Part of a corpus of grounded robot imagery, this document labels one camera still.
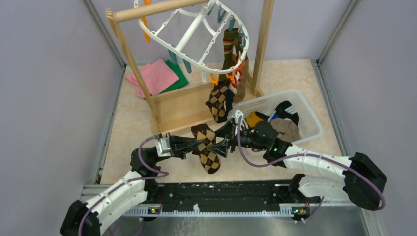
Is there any yellow sock in basket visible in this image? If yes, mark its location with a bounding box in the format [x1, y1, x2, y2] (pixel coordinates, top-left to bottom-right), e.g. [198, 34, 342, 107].
[245, 112, 266, 128]

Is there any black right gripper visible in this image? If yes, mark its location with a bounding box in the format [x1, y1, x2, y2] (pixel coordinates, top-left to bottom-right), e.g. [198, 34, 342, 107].
[207, 120, 268, 157]

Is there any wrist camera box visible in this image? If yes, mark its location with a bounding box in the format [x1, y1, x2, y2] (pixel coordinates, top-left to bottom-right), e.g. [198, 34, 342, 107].
[227, 109, 244, 124]
[155, 133, 171, 157]

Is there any orange clothes clip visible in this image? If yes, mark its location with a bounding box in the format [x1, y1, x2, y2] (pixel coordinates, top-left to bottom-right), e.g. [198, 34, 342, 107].
[210, 73, 220, 86]

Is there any white round clip hanger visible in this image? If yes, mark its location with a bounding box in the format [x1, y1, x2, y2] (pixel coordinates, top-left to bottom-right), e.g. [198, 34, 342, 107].
[134, 0, 250, 74]

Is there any orange clip at back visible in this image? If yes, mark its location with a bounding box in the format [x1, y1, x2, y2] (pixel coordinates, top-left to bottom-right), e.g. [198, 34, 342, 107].
[138, 0, 151, 44]

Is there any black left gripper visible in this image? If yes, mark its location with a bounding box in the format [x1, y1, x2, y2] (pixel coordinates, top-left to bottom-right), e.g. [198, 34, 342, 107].
[153, 132, 206, 164]

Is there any wooden hanger rack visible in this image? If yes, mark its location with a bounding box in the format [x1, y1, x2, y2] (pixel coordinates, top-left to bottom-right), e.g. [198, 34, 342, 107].
[105, 0, 275, 138]

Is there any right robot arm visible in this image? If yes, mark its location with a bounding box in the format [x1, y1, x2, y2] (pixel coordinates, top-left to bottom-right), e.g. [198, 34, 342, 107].
[208, 121, 387, 211]

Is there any navy white red hanging sock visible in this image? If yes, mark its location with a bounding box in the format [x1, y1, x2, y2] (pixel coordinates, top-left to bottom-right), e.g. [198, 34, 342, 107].
[225, 69, 243, 113]

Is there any green cloth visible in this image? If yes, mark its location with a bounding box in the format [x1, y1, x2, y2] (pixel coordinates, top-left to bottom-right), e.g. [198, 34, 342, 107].
[163, 60, 189, 93]

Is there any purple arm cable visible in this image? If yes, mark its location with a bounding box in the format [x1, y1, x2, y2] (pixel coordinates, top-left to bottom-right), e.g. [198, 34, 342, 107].
[78, 136, 170, 236]
[236, 117, 387, 211]

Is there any brown argyle sock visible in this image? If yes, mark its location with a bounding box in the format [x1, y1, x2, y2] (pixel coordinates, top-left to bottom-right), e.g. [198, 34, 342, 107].
[205, 79, 233, 123]
[191, 123, 221, 174]

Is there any black sock in basket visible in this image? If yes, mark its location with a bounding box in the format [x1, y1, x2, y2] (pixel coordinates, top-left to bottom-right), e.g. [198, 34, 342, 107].
[267, 100, 299, 126]

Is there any olive striped hanging sock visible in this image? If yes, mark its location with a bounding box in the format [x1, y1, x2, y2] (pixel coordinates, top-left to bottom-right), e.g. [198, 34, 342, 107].
[222, 28, 241, 70]

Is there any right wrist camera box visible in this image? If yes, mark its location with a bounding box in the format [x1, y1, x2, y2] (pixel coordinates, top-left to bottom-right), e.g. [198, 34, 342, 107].
[227, 109, 244, 124]

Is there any teal clothes clip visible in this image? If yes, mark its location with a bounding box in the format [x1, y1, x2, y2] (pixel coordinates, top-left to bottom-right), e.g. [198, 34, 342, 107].
[183, 59, 192, 74]

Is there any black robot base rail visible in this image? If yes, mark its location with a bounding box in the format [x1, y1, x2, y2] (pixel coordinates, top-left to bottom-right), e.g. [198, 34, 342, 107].
[125, 180, 321, 221]

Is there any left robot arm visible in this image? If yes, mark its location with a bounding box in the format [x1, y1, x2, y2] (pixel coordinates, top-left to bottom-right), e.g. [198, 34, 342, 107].
[60, 133, 203, 236]

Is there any white plastic laundry basket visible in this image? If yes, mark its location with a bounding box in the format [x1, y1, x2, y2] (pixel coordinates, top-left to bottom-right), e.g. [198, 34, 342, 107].
[228, 89, 323, 146]

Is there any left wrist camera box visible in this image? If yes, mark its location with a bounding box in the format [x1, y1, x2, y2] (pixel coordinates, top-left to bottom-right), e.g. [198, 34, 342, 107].
[155, 133, 171, 157]

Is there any pink cloth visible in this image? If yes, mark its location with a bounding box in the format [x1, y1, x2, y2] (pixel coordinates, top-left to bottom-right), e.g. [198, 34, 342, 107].
[140, 59, 178, 96]

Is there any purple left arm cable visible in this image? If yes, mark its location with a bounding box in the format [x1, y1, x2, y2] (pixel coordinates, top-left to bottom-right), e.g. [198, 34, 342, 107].
[78, 136, 170, 236]

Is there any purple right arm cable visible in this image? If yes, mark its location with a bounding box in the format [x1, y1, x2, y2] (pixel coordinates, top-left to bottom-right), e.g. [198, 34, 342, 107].
[236, 117, 387, 211]

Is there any white clothes clip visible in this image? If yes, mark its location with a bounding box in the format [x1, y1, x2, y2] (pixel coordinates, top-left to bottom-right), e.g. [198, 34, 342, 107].
[202, 72, 207, 82]

